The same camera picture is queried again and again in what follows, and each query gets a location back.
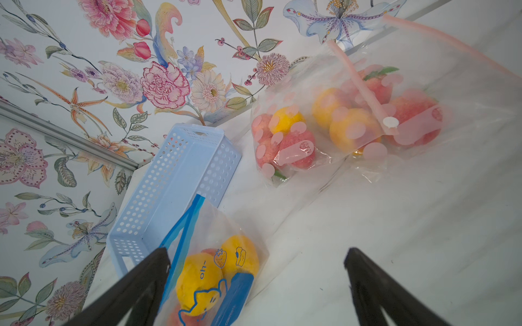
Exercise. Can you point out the pink peach with leaf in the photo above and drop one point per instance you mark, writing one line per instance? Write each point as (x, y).
(406, 109)

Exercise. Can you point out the blue perforated plastic basket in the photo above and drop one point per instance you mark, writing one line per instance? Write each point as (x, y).
(193, 160)

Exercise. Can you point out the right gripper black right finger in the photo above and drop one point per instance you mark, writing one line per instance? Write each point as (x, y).
(376, 295)

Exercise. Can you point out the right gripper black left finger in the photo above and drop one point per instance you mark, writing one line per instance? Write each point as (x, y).
(137, 296)

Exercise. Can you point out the orange red peach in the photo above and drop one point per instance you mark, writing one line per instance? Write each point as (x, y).
(179, 319)

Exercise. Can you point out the clear blue zip-top bag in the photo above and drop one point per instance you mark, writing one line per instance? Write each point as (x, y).
(203, 228)

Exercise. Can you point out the dark pink peach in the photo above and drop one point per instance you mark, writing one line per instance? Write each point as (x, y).
(297, 149)

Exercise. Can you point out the clear pink zip-top bag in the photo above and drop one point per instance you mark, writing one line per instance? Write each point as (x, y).
(412, 87)
(289, 132)

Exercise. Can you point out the yellow peach top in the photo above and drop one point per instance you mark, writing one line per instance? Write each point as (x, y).
(241, 257)

